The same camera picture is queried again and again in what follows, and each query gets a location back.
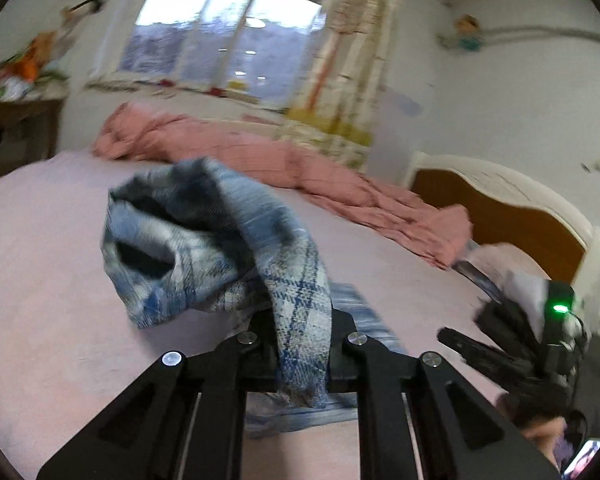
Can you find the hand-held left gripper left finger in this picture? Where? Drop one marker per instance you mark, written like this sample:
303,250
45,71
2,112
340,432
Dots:
260,355

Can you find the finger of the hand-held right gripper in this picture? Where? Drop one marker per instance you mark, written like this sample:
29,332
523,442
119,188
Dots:
485,355
510,325

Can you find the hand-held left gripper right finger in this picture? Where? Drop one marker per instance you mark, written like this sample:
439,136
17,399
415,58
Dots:
342,355

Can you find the blue plaid shirt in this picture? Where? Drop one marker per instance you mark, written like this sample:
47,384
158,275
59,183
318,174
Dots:
220,240

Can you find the white clothes pile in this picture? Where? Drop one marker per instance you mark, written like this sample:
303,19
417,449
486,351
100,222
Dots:
517,275

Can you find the person's right hand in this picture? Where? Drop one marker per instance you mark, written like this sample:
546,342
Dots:
545,435

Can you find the person's dark clothing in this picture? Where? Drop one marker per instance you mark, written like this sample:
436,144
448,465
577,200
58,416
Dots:
597,385

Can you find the white and brown headboard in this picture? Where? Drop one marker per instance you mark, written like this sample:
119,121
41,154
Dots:
505,210

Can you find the smartphone with lit screen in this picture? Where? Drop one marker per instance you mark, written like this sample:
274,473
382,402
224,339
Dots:
585,457

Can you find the pink quilt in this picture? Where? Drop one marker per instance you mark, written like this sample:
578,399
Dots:
280,170

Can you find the bed with pink sheet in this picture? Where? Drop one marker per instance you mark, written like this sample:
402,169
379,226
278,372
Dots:
40,260

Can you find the small red box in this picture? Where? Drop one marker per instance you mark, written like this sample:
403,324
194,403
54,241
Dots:
217,91

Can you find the yellow container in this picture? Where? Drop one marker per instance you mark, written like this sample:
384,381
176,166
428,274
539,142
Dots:
237,85

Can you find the tree print curtain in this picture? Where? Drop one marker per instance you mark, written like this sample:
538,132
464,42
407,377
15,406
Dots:
350,60

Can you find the white framed window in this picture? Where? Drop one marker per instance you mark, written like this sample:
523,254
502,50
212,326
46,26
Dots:
190,35

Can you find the brown wooden desk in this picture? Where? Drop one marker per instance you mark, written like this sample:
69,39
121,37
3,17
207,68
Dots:
15,110

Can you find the crumpled plastic bags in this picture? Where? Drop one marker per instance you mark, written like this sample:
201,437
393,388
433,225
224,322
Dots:
7,85

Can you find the orange plush toy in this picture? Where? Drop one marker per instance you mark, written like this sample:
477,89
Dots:
32,57

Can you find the pink desk lamp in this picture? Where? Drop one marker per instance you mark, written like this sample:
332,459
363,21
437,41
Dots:
87,5

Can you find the white wall pipe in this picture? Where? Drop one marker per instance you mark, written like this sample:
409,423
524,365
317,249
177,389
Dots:
545,32

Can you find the wall doll decoration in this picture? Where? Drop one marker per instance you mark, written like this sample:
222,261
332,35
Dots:
462,32

